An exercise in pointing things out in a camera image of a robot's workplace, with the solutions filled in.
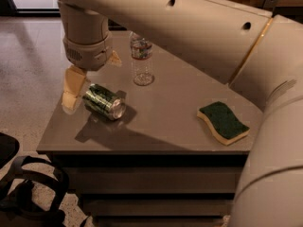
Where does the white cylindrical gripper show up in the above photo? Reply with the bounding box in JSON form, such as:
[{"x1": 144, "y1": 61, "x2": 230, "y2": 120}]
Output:
[{"x1": 62, "y1": 33, "x2": 122, "y2": 111}]

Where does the green soda can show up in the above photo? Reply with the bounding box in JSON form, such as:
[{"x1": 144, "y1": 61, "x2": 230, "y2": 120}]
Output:
[{"x1": 82, "y1": 84, "x2": 126, "y2": 120}]

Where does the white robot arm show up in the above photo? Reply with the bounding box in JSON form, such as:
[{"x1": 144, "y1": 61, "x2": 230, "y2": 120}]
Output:
[{"x1": 57, "y1": 0, "x2": 303, "y2": 227}]

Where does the clear plastic water bottle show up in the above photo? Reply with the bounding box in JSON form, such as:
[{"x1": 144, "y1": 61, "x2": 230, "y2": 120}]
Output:
[{"x1": 130, "y1": 32, "x2": 154, "y2": 86}]

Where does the grey drawer cabinet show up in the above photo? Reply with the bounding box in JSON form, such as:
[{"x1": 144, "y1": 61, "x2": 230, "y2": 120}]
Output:
[{"x1": 37, "y1": 31, "x2": 262, "y2": 227}]

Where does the green and yellow sponge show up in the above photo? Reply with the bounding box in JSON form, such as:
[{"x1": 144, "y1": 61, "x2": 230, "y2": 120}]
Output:
[{"x1": 197, "y1": 101, "x2": 250, "y2": 146}]

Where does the black bag with straps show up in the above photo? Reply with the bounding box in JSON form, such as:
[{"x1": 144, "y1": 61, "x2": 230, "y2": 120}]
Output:
[{"x1": 0, "y1": 132, "x2": 91, "y2": 227}]

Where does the right metal bracket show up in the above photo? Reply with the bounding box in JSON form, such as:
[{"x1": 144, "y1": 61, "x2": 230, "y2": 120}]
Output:
[{"x1": 262, "y1": 0, "x2": 279, "y2": 9}]

